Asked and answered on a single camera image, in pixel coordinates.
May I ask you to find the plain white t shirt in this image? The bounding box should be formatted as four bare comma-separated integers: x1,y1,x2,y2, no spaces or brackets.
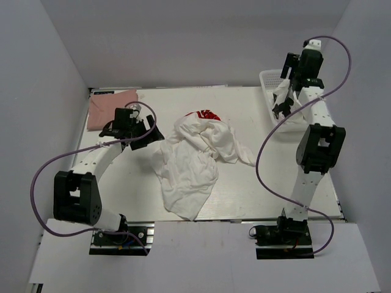
266,79,307,132

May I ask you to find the folded pink t shirt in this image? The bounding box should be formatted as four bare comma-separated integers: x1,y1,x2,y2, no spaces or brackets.
86,89,139,131

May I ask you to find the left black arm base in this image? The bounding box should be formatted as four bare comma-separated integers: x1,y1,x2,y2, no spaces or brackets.
89,223,155,256

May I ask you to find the white plastic basket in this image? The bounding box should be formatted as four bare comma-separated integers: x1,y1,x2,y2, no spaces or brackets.
259,69,307,133

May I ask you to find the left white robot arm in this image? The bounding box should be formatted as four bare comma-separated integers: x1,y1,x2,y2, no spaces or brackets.
53,115,164,244

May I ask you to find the white red print t shirt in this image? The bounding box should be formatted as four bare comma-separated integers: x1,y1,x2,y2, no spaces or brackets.
174,109,255,167

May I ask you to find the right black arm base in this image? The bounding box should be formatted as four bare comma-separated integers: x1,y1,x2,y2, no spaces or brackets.
249,215,314,260

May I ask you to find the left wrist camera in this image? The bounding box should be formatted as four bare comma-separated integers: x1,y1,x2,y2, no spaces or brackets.
112,104,141,131

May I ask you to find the white cartoon print t shirt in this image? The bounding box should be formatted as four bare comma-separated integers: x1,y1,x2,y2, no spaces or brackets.
150,117,221,221

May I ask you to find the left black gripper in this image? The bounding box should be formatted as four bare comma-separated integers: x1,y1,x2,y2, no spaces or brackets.
128,115,164,150

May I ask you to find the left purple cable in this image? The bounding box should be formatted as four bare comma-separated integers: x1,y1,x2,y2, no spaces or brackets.
30,101,158,256

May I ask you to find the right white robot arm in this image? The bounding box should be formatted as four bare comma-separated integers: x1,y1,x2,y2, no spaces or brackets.
272,48,346,222

